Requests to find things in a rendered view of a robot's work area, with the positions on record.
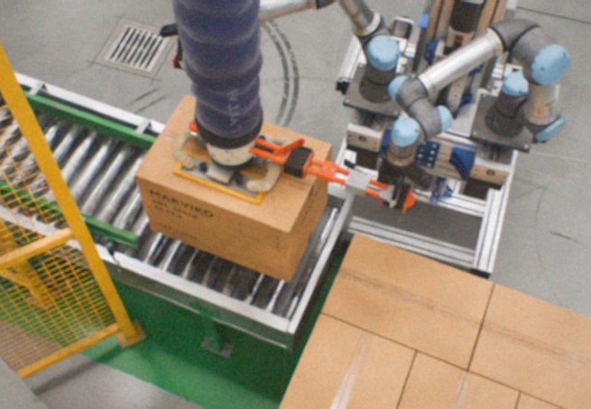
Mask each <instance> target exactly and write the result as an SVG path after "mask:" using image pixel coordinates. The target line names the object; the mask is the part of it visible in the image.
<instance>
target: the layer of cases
mask: <svg viewBox="0 0 591 409"><path fill-rule="evenodd" d="M492 285H493V282H491V281H489V280H486V279H484V278H478V277H475V275H473V274H470V273H467V272H464V271H462V270H459V269H456V268H453V267H449V266H446V265H443V264H441V263H438V262H437V261H435V260H433V259H430V258H427V257H422V256H420V255H417V254H414V253H412V252H408V251H405V250H403V249H401V248H398V246H392V245H390V244H387V243H385V242H383V241H379V240H376V239H373V238H371V237H369V236H363V235H361V234H358V233H355V234H354V238H353V240H352V242H351V245H349V246H348V249H347V252H346V254H345V256H344V259H343V262H342V264H341V267H340V269H339V271H338V274H337V276H336V278H335V281H334V283H333V284H332V286H331V289H330V291H329V293H328V297H327V299H326V300H325V303H324V305H323V307H322V313H321V314H320V316H319V318H318V320H316V322H315V325H314V328H313V330H312V332H311V336H310V338H309V341H308V343H307V345H306V348H305V350H304V352H303V354H302V357H301V359H300V360H299V363H298V365H297V367H296V371H295V373H294V374H293V376H292V379H291V381H290V386H289V388H288V390H287V392H286V394H284V396H283V399H282V402H281V404H280V408H279V409H591V318H588V317H586V316H583V315H580V314H579V313H577V312H575V311H572V310H569V309H565V308H562V307H558V306H555V305H554V304H551V303H548V302H544V300H542V299H538V298H536V297H532V296H529V295H526V294H524V293H521V292H518V291H515V290H513V289H511V288H507V287H504V286H503V285H500V284H497V283H494V285H493V286H492Z"/></svg>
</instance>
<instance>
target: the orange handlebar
mask: <svg viewBox="0 0 591 409"><path fill-rule="evenodd" d="M188 129H189V130H191V131H192V132H195V133H197V134H199V133H198V131H197V128H196V126H195V119H192V121H191V122H189V124H188ZM255 144H259V145H262V146H264V147H267V148H270V149H272V150H273V149H274V151H275V150H277V149H278V148H280V147H281V146H279V145H277V144H274V143H271V142H265V141H263V140H260V139H258V138H257V139H256V140H255ZM248 152H249V153H252V154H256V155H257V156H260V157H263V158H266V159H270V160H272V161H274V162H277V163H282V160H283V158H282V157H279V156H277V155H274V154H271V153H268V152H266V151H263V150H261V149H258V148H255V147H250V148H249V149H248ZM311 164H314V165H318V166H321V170H320V171H319V170H315V169H312V168H310V166H308V169H307V172H306V173H309V174H312V175H315V176H317V177H319V179H321V180H324V181H326V182H329V183H331V182H335V183H337V184H339V185H342V186H345V181H346V180H345V179H343V178H340V177H337V176H336V174H337V173H339V174H342V175H345V176H347V177H348V175H349V173H351V171H348V170H345V169H343V168H340V166H339V164H337V163H332V162H329V161H326V160H325V161H321V160H318V159H315V158H312V159H311ZM369 184H370V185H372V186H375V187H378V188H382V189H384V190H385V188H386V185H385V184H383V183H380V182H377V181H376V179H374V178H371V179H370V182H369ZM364 193H365V194H370V195H372V196H374V197H377V198H382V196H379V194H378V193H379V192H378V191H376V190H373V189H370V188H368V187H367V188H366V191H364ZM414 202H415V196H414V194H413V193H411V195H410V196H409V199H408V202H407V205H406V207H409V206H411V205H413V204H414Z"/></svg>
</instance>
